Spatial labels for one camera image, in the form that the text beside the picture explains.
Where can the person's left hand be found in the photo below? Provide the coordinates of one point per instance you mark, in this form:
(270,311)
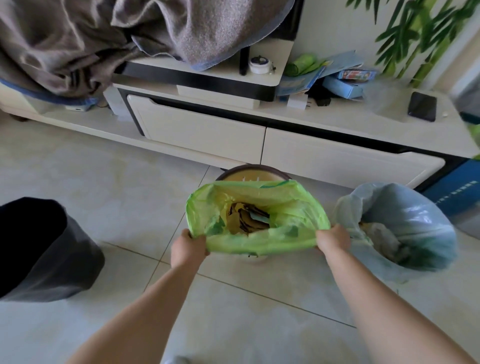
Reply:
(187,249)

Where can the person's right hand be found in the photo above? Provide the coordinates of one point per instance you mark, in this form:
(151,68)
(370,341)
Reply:
(333,240)

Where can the white trash bag green print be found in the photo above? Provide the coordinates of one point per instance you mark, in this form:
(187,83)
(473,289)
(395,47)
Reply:
(412,210)

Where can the beige slotted waste basket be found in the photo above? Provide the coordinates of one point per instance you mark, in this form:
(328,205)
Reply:
(247,172)

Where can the person's left forearm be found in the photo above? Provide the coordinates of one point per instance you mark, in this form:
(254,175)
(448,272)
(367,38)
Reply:
(142,322)

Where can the person's right forearm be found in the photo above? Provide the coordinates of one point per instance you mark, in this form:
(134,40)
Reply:
(382,311)

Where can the blue paper bag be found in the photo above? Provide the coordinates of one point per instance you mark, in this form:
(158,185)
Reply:
(453,191)

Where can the green bag roll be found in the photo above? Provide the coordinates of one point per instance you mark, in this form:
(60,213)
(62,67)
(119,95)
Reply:
(300,63)

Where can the crumpled paper waste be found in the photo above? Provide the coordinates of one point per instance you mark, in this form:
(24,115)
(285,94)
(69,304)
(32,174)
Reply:
(382,236)

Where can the brown cardboard scraps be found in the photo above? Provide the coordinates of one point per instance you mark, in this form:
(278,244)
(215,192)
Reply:
(243,221)

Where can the white cabinet drawer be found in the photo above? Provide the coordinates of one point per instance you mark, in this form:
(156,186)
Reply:
(198,131)
(337,157)

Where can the white TV cabinet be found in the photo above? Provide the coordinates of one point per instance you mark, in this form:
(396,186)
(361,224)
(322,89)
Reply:
(337,116)

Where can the dark grey fabric stool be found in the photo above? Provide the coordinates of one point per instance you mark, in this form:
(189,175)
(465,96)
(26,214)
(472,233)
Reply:
(48,255)

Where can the black plug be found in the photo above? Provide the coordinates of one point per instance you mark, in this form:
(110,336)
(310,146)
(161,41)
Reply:
(321,101)

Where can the white charger adapter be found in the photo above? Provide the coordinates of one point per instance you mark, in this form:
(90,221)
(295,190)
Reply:
(297,102)

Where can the translucent plastic sheet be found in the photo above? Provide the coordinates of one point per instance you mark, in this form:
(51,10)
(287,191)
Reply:
(390,101)

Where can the light blue box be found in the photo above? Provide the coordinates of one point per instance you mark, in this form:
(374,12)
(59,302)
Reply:
(343,88)

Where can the black phone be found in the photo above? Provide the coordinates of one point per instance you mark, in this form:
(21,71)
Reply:
(422,107)

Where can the blue booklet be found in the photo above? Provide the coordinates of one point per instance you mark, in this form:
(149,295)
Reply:
(296,84)

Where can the colourful small box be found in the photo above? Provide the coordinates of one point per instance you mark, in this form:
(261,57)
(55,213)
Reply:
(356,74)

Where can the green tissue paper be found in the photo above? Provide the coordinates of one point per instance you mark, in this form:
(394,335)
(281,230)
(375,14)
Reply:
(475,138)

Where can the small white device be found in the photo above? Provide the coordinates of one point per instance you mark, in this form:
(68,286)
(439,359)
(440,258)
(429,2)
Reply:
(77,108)

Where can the white black-edged riser shelf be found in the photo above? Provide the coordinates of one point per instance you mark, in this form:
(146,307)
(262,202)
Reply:
(225,73)

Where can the grey blanket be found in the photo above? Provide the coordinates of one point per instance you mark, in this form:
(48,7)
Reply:
(75,45)

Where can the green bamboo wall decal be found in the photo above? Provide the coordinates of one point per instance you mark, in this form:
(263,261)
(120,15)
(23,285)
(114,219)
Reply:
(423,30)

